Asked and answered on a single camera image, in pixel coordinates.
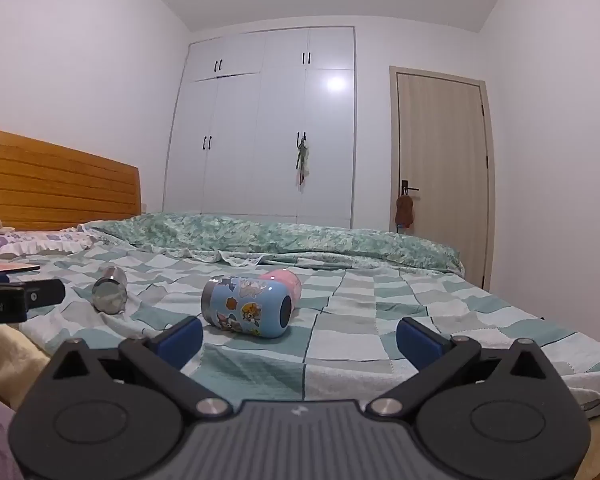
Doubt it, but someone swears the white wardrobe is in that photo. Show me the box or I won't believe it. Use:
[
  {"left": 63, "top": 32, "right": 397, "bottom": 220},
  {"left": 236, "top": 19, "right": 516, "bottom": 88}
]
[{"left": 162, "top": 26, "right": 357, "bottom": 230}]

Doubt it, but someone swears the wooden headboard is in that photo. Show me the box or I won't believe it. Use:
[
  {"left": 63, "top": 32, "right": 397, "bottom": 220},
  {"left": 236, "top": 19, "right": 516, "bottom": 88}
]
[{"left": 0, "top": 126, "right": 143, "bottom": 231}]

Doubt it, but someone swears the purple floral pillow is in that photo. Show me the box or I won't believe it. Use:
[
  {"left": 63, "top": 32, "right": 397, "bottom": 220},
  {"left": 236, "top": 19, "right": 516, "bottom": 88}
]
[{"left": 0, "top": 227, "right": 97, "bottom": 262}]

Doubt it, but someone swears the green checked bed sheet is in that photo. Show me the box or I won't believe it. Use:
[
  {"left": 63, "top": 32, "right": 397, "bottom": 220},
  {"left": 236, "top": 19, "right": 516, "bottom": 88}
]
[{"left": 17, "top": 237, "right": 600, "bottom": 412}]

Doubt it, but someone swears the blue cartoon print cup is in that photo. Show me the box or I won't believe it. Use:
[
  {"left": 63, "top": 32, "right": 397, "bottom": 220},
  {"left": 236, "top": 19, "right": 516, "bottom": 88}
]
[{"left": 200, "top": 276, "right": 294, "bottom": 340}]

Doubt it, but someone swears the stainless steel cup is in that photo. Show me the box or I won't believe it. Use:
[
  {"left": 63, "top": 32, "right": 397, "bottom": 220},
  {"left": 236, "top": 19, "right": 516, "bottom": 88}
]
[{"left": 91, "top": 264, "right": 128, "bottom": 315}]

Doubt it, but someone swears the flat pink book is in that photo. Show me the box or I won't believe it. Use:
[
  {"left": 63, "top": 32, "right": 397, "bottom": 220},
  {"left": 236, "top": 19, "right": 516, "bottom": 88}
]
[{"left": 0, "top": 259, "right": 41, "bottom": 275}]

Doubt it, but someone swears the yellow blanket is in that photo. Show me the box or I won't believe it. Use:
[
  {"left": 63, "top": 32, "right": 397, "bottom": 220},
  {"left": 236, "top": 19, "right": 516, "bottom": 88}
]
[{"left": 0, "top": 322, "right": 52, "bottom": 397}]

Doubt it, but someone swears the white towel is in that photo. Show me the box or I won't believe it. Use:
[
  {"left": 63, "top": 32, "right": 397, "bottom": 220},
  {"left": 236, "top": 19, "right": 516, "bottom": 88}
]
[{"left": 544, "top": 359, "right": 600, "bottom": 417}]

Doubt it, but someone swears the brown hanging pouch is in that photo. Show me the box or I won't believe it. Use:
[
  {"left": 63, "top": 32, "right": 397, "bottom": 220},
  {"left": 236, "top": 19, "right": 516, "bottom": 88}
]
[{"left": 393, "top": 193, "right": 415, "bottom": 227}]

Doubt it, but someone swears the beige wooden door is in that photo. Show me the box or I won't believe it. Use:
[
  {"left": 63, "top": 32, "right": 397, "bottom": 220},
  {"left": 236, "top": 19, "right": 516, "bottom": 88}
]
[{"left": 388, "top": 65, "right": 496, "bottom": 292}]

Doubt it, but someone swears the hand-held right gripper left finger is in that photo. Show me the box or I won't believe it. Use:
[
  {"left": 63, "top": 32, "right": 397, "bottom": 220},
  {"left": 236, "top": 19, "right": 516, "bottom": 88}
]
[{"left": 50, "top": 316, "right": 232, "bottom": 420}]

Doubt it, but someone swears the green floral quilt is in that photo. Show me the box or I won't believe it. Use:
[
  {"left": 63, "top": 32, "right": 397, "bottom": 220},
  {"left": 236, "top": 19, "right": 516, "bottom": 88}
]
[{"left": 77, "top": 212, "right": 465, "bottom": 274}]

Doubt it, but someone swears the pink cup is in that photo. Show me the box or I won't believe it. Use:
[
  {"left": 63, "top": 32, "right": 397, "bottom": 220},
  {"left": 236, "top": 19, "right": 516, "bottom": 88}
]
[{"left": 258, "top": 268, "right": 302, "bottom": 306}]

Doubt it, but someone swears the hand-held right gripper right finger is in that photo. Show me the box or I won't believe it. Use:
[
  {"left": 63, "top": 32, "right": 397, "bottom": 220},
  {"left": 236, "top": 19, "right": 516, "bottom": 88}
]
[{"left": 367, "top": 316, "right": 552, "bottom": 420}]

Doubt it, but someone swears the hanging green trinket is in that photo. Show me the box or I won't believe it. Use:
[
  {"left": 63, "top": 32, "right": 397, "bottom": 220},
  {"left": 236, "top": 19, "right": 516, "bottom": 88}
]
[{"left": 293, "top": 132, "right": 312, "bottom": 191}]

